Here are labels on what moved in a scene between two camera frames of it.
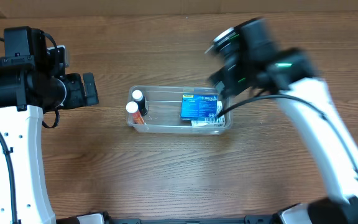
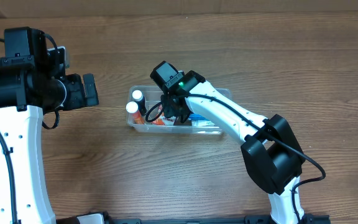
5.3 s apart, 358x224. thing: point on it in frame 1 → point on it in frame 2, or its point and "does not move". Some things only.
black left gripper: x=89 y=89 does not move
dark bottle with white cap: x=138 y=97 does not move
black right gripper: x=221 y=81 → x=171 y=109
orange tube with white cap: x=132 y=107 does not move
